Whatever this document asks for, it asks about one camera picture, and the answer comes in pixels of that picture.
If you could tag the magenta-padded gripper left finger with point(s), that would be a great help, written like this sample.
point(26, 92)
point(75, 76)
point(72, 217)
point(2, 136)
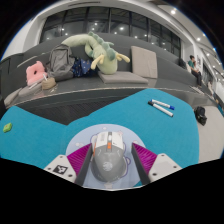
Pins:
point(61, 168)

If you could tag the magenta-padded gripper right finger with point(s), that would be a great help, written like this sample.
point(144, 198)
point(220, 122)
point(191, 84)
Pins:
point(163, 166)

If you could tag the grey and white computer mouse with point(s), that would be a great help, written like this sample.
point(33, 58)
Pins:
point(108, 160)

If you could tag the black-capped white marker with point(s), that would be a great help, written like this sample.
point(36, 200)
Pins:
point(161, 109)

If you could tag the blue-capped white marker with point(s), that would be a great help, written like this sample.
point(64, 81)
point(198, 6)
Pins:
point(162, 104)

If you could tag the black bag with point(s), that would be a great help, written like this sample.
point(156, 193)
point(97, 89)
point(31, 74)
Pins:
point(200, 115)

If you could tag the green eraser block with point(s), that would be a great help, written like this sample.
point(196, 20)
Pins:
point(7, 127)

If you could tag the pink cushion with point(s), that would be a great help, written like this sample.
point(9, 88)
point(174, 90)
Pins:
point(35, 74)

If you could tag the flat grey seat cushion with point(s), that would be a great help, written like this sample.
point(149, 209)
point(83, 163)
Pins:
point(122, 77)

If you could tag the navy patterned bag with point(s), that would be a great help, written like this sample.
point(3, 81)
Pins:
point(81, 68)

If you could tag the person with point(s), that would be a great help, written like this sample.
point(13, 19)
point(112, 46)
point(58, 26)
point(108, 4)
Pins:
point(194, 68)

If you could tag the upright grey square cushion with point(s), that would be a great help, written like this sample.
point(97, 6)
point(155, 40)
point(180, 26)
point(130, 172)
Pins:
point(144, 62)

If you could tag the grey backpack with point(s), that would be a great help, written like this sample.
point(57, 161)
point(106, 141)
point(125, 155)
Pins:
point(61, 61)

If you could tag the green dragon plush toy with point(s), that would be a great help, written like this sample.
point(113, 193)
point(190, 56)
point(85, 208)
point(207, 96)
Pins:
point(103, 55)

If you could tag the dark glass window row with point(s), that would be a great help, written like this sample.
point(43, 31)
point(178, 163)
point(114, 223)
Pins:
point(100, 21)

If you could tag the ceiling lights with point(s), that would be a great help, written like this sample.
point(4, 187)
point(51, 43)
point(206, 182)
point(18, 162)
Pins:
point(173, 11)

